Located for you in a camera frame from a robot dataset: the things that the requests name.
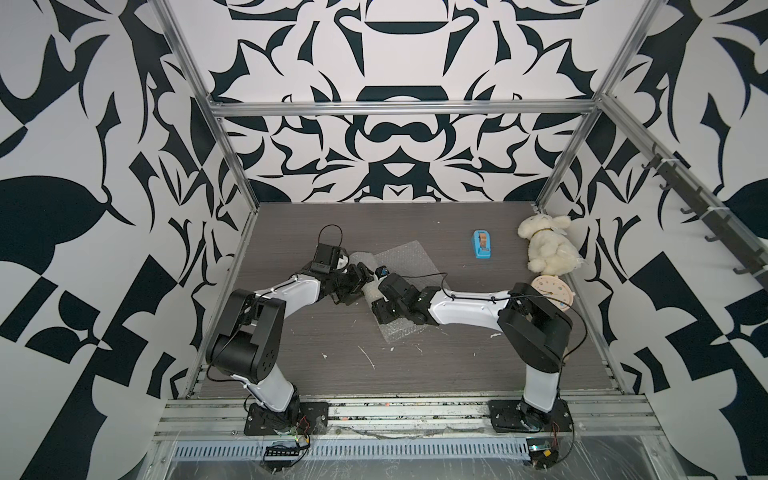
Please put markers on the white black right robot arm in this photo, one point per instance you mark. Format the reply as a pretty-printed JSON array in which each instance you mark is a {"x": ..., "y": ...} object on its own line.
[{"x": 538, "y": 331}]

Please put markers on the clear bubble wrap sheet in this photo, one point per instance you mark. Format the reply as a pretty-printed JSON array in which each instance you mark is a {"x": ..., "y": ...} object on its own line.
[{"x": 411, "y": 261}]

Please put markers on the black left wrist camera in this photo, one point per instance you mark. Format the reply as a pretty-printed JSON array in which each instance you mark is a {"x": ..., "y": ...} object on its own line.
[{"x": 328, "y": 259}]

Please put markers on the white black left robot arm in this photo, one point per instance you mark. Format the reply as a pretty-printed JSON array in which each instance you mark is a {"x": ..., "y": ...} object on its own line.
[{"x": 247, "y": 336}]

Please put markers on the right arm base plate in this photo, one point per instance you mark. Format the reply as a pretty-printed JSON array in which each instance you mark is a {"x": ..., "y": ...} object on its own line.
[{"x": 508, "y": 416}]

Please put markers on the pink round timer clock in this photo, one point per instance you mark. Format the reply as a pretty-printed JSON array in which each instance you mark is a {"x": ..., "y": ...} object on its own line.
[{"x": 555, "y": 290}]

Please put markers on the blue tape dispenser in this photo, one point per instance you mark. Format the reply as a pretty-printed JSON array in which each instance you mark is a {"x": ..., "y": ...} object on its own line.
[{"x": 481, "y": 244}]

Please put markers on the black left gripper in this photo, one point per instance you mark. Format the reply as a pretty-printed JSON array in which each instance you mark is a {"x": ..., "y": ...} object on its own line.
[{"x": 358, "y": 281}]

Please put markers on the right black electronics board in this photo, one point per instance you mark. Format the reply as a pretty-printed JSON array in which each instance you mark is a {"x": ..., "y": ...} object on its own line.
[{"x": 543, "y": 453}]

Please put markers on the left black electronics board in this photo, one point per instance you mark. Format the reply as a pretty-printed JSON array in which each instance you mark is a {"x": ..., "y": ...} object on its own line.
[{"x": 278, "y": 457}]

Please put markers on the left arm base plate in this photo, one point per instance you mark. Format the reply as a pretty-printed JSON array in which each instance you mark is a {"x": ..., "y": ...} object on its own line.
[{"x": 302, "y": 418}]

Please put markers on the grey wall hook rail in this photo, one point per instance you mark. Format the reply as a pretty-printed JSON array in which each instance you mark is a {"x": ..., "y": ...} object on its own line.
[{"x": 701, "y": 204}]

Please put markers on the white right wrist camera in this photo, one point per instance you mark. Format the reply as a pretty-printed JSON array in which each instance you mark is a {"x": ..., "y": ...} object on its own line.
[{"x": 381, "y": 273}]

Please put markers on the black electronics board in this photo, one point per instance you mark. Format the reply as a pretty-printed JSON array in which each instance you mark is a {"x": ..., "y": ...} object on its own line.
[
  {"x": 278, "y": 457},
  {"x": 543, "y": 453}
]

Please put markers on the white plush teddy bear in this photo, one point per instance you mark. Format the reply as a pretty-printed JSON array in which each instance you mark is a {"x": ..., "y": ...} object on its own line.
[{"x": 550, "y": 252}]

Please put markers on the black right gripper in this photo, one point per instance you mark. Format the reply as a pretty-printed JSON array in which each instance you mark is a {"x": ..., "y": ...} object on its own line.
[{"x": 378, "y": 310}]

